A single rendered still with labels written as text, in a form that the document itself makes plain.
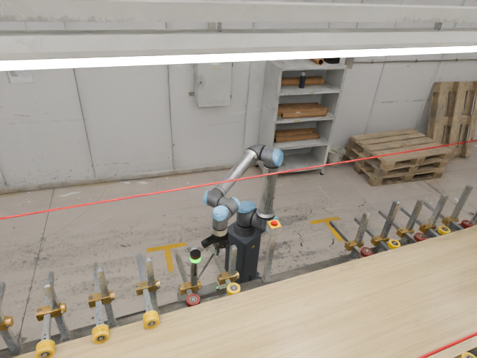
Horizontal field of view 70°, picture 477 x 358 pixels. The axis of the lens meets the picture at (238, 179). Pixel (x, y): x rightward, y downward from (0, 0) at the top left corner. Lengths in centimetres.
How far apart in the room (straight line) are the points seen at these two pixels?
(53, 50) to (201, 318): 151
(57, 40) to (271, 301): 169
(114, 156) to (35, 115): 97
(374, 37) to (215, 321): 156
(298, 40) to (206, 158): 372
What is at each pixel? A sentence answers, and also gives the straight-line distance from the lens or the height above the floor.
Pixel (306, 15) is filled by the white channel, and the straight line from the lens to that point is 121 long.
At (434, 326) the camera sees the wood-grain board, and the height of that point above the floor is 90.
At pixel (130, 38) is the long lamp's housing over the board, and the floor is 237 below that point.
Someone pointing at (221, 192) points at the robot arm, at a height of 133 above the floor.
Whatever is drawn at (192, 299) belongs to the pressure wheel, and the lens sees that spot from 210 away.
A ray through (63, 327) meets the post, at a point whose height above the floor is 81.
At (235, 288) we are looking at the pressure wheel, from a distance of 215.
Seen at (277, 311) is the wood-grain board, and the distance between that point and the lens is 209.
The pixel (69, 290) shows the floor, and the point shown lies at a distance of 354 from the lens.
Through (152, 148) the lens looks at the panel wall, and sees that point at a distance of 458.
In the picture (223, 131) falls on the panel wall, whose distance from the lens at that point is 465.
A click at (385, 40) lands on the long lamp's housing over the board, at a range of 141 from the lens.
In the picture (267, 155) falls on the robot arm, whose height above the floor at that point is 142.
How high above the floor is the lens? 257
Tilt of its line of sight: 33 degrees down
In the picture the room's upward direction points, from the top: 4 degrees clockwise
